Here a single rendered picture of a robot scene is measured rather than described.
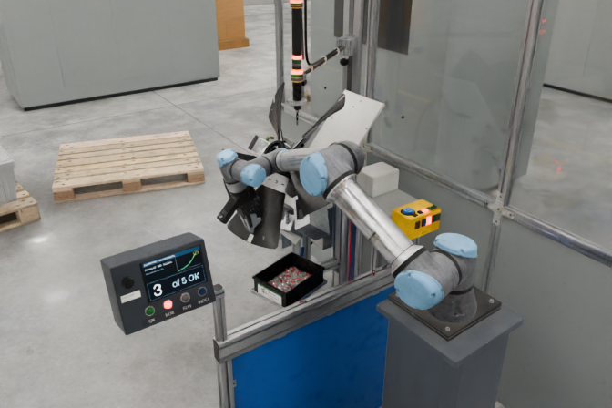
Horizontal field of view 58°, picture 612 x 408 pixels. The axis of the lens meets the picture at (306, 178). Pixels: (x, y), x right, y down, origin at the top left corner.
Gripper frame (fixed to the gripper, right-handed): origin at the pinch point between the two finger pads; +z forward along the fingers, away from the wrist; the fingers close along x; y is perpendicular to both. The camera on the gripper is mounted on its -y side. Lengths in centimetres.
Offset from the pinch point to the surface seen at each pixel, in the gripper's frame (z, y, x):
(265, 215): -1.7, 8.5, 0.8
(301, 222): 2.0, 17.3, -10.6
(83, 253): 84, -58, 184
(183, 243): -40, -31, -39
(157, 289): -35, -43, -43
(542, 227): 24, 88, -65
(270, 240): 5.3, 4.7, -5.5
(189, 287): -30, -35, -44
